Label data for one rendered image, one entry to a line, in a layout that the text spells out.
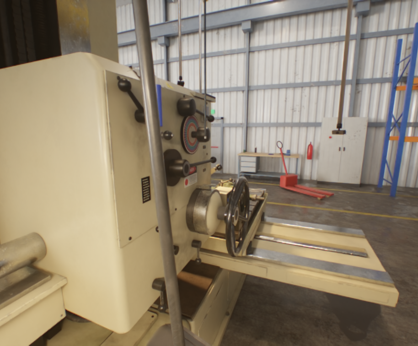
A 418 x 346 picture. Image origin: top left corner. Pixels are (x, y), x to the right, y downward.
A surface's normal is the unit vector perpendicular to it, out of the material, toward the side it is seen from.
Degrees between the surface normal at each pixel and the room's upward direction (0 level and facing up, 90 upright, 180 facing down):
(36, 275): 0
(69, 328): 0
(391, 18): 90
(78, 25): 90
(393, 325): 0
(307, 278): 90
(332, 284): 90
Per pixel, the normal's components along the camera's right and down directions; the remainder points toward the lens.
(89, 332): 0.00, -0.98
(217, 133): -0.37, 0.18
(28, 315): 0.93, 0.07
